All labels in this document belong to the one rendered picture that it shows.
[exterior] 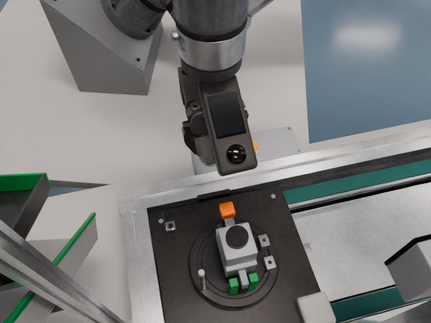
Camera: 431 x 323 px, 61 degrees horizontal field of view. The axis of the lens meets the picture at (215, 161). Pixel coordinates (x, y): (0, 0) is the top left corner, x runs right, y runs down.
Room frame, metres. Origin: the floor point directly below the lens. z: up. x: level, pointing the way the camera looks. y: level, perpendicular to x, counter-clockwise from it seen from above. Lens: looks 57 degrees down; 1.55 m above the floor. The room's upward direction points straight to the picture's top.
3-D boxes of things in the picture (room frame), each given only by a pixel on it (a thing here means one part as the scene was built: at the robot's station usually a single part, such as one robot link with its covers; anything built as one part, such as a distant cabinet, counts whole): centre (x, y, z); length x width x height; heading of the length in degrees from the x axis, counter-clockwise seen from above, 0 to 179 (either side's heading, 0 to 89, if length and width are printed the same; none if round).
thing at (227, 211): (0.22, -0.02, 1.04); 0.04 x 0.02 x 0.08; 14
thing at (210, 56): (0.33, 0.01, 1.29); 0.08 x 0.08 x 0.05
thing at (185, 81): (0.34, 0.01, 1.21); 0.09 x 0.08 x 0.12; 14
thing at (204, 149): (0.33, 0.02, 1.10); 0.06 x 0.03 x 0.09; 14
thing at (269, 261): (0.17, -0.08, 1.00); 0.02 x 0.01 x 0.02; 14
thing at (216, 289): (0.18, -0.03, 0.98); 0.14 x 0.14 x 0.02
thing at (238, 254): (0.17, -0.03, 1.06); 0.08 x 0.04 x 0.07; 14
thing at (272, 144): (0.41, -0.06, 0.93); 0.21 x 0.07 x 0.06; 104
